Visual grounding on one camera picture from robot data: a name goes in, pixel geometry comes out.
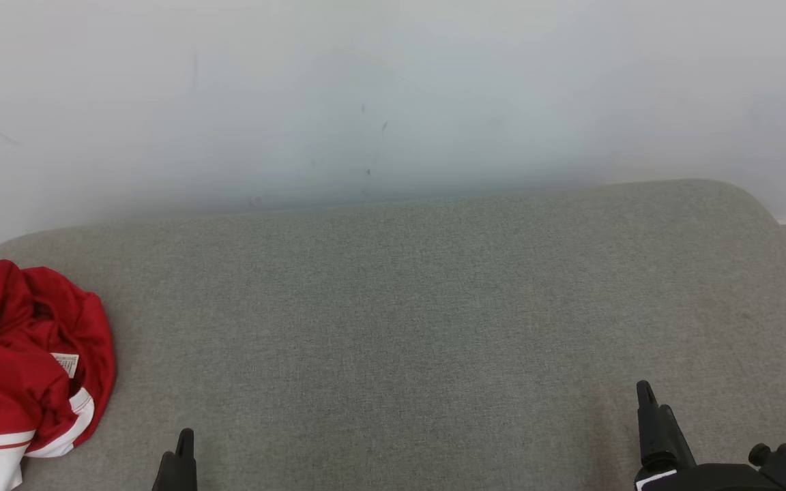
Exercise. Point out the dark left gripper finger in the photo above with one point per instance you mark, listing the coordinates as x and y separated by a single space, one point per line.
185 464
166 477

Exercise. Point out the grey fabric sofa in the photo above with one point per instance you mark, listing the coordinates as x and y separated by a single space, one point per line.
393 307

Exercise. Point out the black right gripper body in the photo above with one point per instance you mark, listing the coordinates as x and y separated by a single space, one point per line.
714 479

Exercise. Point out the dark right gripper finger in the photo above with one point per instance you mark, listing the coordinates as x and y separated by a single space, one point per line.
649 423
674 443

